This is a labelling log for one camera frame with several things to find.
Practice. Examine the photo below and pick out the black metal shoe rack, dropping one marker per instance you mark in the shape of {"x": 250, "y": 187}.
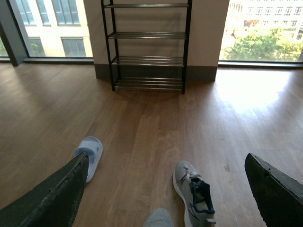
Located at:
{"x": 147, "y": 43}

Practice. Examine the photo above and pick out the grey knit sneaker navy collar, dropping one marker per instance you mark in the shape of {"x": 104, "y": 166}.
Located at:
{"x": 195, "y": 193}

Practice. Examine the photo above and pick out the light blue slide slipper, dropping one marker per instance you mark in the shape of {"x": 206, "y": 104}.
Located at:
{"x": 94, "y": 149}

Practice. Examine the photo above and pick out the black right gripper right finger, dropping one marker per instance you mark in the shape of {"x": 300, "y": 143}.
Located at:
{"x": 279, "y": 197}

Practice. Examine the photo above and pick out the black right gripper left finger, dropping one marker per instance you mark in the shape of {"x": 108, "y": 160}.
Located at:
{"x": 52, "y": 203}

